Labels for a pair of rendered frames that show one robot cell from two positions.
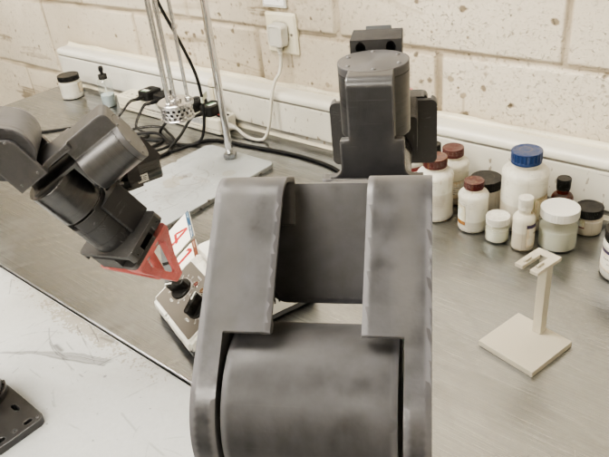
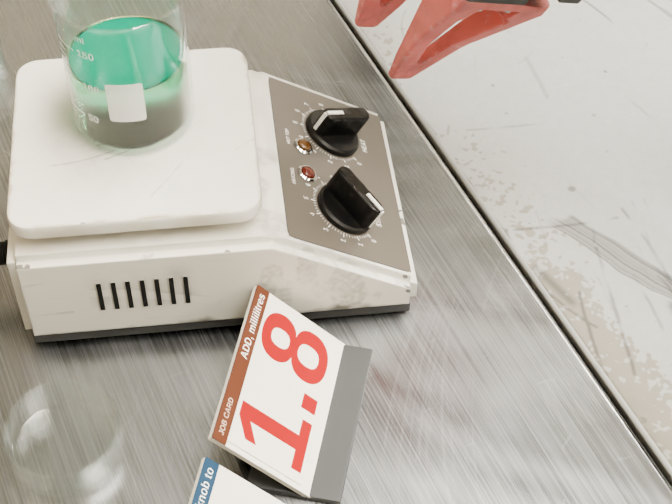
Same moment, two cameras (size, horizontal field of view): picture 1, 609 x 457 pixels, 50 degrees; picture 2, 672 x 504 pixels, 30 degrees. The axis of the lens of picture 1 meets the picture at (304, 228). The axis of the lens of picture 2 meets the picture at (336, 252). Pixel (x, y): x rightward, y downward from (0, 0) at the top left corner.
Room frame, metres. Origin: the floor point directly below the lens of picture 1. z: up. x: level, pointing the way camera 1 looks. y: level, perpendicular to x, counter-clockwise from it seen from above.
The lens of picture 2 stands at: (1.17, 0.34, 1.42)
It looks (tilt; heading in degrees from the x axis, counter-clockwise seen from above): 49 degrees down; 201
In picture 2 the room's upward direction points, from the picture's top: 1 degrees clockwise
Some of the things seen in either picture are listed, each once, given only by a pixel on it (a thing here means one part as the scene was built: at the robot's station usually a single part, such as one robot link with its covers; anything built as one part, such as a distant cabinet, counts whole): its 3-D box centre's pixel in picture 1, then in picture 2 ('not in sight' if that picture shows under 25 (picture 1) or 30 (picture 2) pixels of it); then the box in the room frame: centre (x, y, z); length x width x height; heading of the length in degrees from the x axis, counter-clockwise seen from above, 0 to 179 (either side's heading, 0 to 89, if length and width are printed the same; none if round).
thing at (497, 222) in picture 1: (497, 227); not in sight; (0.87, -0.30, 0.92); 0.04 x 0.04 x 0.04
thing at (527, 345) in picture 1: (528, 305); not in sight; (0.62, -0.26, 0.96); 0.08 x 0.08 x 0.13; 34
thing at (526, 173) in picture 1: (524, 187); not in sight; (0.91, -0.35, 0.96); 0.07 x 0.07 x 0.13
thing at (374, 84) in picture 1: (368, 143); not in sight; (0.48, -0.06, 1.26); 0.12 x 0.09 x 0.12; 167
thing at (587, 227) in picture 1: (588, 218); not in sight; (0.86, -0.44, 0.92); 0.04 x 0.04 x 0.04
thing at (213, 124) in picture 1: (173, 109); not in sight; (1.57, 0.29, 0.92); 0.40 x 0.06 x 0.04; 46
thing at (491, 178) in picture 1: (485, 191); not in sight; (0.97, -0.31, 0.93); 0.05 x 0.05 x 0.06
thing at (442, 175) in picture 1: (435, 186); not in sight; (0.96, -0.22, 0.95); 0.06 x 0.06 x 0.11
